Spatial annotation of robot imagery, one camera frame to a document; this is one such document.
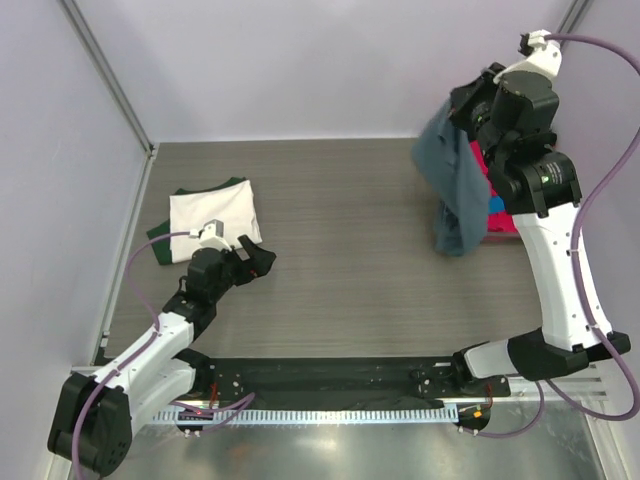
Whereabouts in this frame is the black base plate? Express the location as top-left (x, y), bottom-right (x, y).
top-left (211, 356), bottom-right (511, 411)

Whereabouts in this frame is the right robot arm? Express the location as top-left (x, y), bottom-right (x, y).
top-left (450, 63), bottom-right (631, 396)

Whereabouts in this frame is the red t shirt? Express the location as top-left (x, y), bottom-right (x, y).
top-left (470, 141), bottom-right (519, 234)

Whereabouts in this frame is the slotted cable duct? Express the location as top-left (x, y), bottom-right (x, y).
top-left (149, 404), bottom-right (459, 427)

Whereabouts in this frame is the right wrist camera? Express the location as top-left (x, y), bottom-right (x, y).
top-left (493, 30), bottom-right (562, 84)

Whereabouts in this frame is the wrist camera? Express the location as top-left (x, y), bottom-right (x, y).
top-left (188, 219), bottom-right (231, 251)
top-left (493, 30), bottom-right (562, 84)

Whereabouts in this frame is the folded white t shirt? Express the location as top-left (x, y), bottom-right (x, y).
top-left (169, 180), bottom-right (262, 249)

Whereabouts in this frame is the grey plastic bin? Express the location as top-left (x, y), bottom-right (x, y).
top-left (481, 232), bottom-right (522, 244)

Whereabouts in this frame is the left aluminium frame post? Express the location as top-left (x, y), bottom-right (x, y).
top-left (58, 0), bottom-right (154, 157)

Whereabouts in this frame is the aluminium frame post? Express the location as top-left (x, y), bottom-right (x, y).
top-left (58, 0), bottom-right (154, 157)
top-left (556, 0), bottom-right (593, 34)

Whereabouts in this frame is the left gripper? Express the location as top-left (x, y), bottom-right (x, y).
top-left (209, 235), bottom-right (275, 302)

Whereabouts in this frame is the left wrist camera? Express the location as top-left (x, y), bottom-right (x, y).
top-left (188, 219), bottom-right (231, 251)

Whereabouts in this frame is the aluminium front rail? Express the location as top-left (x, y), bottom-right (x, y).
top-left (69, 362), bottom-right (609, 406)

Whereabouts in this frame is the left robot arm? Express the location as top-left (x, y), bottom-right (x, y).
top-left (47, 234), bottom-right (276, 479)

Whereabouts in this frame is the folded dark green t shirt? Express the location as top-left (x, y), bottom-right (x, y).
top-left (146, 177), bottom-right (246, 266)

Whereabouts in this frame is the bright blue t shirt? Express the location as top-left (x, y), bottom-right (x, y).
top-left (488, 196), bottom-right (506, 215)

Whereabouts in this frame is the right aluminium frame post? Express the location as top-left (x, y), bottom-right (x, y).
top-left (556, 0), bottom-right (593, 34)

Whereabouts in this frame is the grey blue t shirt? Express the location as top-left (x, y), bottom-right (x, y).
top-left (411, 100), bottom-right (491, 257)

